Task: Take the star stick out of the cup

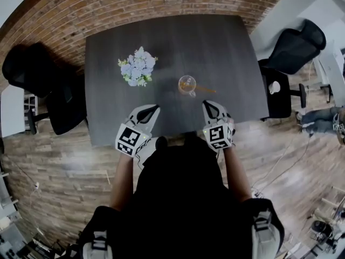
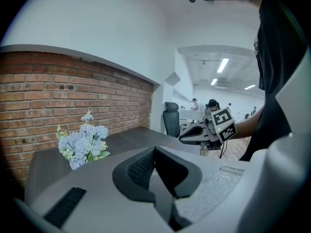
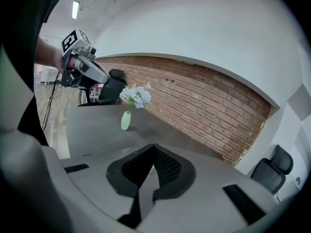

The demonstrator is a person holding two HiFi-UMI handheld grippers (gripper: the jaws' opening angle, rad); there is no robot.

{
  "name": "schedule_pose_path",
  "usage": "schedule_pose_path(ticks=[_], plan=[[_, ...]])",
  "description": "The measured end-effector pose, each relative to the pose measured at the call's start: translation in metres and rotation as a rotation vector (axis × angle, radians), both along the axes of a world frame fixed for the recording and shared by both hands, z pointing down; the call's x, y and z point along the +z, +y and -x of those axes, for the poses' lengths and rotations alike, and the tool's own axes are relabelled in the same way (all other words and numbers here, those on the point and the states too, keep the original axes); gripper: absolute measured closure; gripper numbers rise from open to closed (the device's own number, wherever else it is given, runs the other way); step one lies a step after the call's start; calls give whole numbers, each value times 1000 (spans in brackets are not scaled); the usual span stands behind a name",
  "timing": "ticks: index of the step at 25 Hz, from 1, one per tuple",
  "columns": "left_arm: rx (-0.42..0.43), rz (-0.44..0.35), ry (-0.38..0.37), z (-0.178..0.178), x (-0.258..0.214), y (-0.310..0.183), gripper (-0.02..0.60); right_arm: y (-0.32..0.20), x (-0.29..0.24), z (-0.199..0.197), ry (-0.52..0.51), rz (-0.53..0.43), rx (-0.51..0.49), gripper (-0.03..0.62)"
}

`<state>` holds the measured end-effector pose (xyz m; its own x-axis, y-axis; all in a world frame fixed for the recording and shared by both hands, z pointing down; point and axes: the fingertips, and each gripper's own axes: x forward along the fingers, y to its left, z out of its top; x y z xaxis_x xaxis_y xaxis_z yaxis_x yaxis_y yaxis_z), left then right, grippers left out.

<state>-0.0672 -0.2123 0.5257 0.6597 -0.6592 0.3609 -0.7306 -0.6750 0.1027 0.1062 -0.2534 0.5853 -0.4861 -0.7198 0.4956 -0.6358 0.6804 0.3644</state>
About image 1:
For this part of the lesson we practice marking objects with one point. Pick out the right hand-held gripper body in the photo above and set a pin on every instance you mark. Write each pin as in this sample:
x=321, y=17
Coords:
x=217, y=136

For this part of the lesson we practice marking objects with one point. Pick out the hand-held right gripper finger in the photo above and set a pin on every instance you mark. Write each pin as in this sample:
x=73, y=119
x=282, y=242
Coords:
x=219, y=109
x=206, y=112

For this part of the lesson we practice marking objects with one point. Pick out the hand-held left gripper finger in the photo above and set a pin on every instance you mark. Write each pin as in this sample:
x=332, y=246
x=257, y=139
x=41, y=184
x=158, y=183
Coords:
x=144, y=108
x=153, y=119

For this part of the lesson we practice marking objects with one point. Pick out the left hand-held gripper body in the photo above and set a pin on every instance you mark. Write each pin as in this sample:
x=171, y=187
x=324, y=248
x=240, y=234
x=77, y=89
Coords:
x=128, y=140

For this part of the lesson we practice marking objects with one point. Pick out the orange star stick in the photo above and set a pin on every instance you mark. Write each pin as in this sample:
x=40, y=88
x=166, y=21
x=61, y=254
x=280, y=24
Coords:
x=205, y=89

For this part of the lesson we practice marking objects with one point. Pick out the clear glass cup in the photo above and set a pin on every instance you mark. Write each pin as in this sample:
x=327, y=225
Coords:
x=187, y=86

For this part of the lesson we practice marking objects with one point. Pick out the person's right forearm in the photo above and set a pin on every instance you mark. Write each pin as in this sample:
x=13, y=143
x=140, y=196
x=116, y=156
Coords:
x=237, y=171

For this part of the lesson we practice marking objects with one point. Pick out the person's left forearm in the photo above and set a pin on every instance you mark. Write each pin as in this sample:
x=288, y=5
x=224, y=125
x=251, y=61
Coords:
x=122, y=179

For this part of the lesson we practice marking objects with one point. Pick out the pale blue flower bouquet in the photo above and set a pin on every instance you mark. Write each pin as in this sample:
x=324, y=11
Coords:
x=137, y=67

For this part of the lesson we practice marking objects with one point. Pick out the small white mug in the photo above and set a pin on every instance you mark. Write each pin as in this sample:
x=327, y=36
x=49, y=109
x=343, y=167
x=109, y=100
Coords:
x=275, y=87

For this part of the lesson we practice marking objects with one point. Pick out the person's black clothing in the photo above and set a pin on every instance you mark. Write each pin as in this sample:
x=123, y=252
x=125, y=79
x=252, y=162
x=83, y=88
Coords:
x=183, y=198

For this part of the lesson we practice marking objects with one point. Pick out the black office chair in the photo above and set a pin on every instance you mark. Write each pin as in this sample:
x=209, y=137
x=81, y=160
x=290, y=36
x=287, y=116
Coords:
x=291, y=53
x=45, y=85

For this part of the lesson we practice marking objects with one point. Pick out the white desk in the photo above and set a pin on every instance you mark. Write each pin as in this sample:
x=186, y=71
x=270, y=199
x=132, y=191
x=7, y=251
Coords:
x=12, y=112
x=327, y=36

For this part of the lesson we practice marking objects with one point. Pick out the black round floor device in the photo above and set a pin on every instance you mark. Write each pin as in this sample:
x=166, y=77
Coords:
x=323, y=231

